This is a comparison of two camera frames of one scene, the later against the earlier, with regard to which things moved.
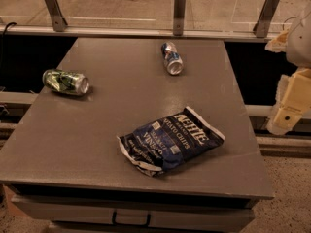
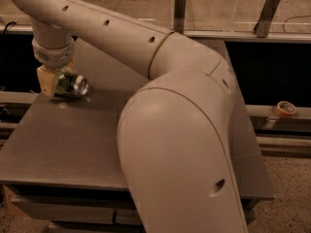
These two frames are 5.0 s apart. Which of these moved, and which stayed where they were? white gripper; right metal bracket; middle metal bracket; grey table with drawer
Moved: white gripper
Stayed: grey table with drawer; right metal bracket; middle metal bracket
